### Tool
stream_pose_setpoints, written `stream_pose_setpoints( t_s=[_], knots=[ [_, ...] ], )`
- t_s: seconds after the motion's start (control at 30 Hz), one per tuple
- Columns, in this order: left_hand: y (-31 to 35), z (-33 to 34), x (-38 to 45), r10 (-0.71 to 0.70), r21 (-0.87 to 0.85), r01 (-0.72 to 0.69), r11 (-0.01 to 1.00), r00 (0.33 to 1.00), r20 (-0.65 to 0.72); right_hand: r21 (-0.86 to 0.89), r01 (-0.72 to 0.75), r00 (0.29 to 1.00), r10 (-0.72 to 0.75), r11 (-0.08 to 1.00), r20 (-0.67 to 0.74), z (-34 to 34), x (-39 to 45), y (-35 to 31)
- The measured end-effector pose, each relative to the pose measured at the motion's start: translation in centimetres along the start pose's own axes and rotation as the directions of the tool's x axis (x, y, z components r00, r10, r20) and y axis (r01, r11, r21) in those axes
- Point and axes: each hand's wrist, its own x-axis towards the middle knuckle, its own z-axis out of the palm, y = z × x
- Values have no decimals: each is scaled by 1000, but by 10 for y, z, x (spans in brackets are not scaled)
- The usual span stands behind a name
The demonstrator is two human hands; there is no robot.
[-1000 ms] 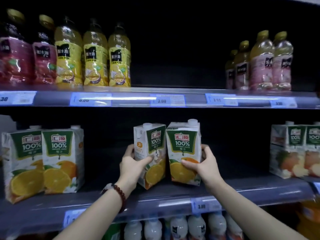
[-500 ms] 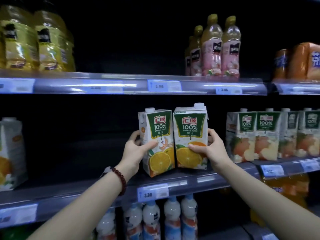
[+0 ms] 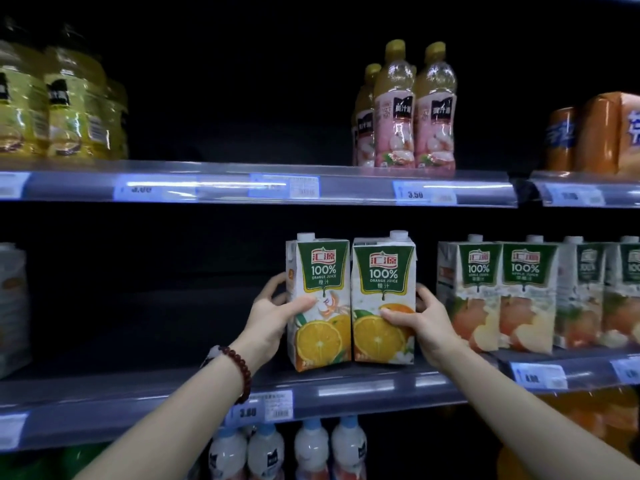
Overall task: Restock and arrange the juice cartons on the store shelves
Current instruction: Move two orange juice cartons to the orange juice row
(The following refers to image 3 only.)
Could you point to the row of orange soda bottles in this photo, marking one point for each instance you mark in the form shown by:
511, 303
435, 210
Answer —
600, 419

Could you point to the person's left hand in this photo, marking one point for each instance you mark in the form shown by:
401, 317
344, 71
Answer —
265, 334

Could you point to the person's left forearm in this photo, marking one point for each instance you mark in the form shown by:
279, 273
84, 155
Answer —
165, 434

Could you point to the person's right forearm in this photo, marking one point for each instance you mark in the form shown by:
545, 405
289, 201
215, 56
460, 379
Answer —
525, 419

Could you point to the row of yellow drink bottles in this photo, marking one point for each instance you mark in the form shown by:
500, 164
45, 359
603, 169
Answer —
65, 114

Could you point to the person's right hand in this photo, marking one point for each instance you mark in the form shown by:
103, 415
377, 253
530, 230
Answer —
435, 334

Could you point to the orange soda multipack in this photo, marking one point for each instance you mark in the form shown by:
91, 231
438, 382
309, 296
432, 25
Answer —
607, 134
560, 139

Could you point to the green drink bottles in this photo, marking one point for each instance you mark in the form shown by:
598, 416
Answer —
80, 462

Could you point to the row of white drink bottles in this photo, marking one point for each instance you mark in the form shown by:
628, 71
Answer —
310, 449

